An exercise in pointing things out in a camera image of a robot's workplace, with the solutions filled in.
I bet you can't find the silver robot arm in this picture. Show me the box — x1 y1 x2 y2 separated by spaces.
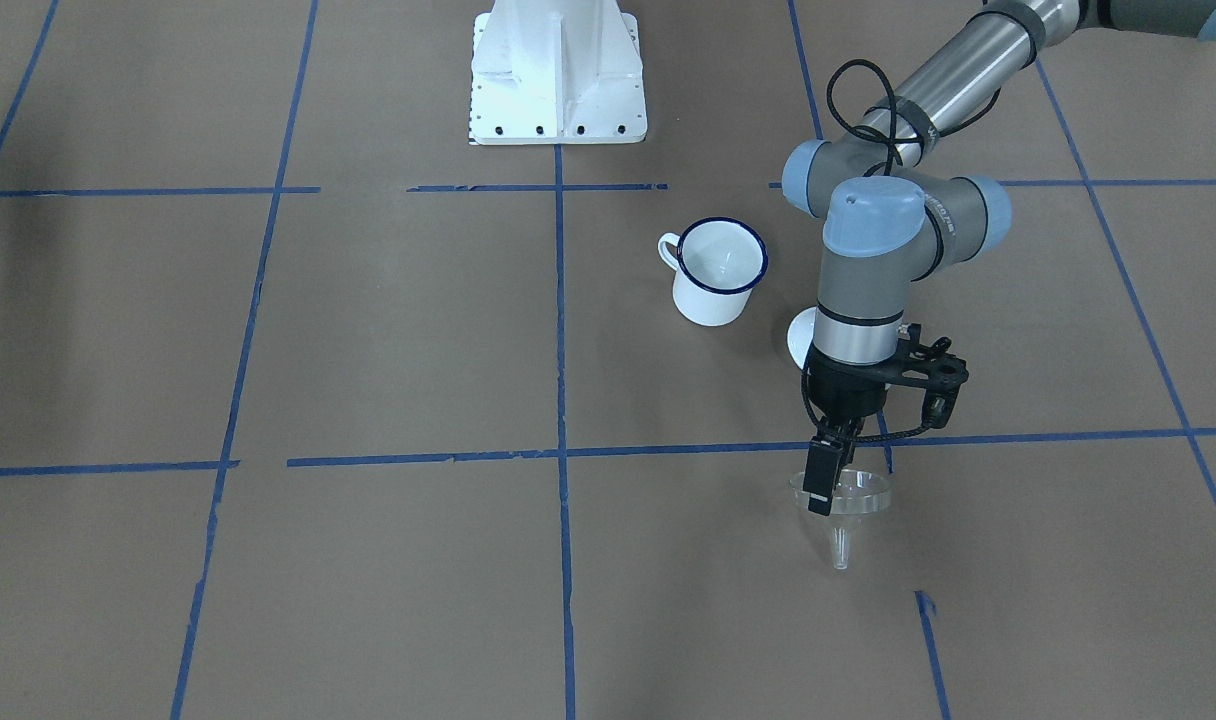
782 1 1216 516

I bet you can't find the white enamel mug blue rim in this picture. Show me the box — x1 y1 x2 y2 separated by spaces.
657 216 769 327

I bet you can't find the white enamel cup lid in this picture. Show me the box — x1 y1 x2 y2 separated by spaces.
786 306 818 370

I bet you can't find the clear plastic funnel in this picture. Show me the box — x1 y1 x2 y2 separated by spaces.
788 468 893 570

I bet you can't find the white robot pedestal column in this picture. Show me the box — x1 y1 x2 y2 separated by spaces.
468 1 649 146

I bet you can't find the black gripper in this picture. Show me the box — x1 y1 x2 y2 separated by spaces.
803 345 891 516

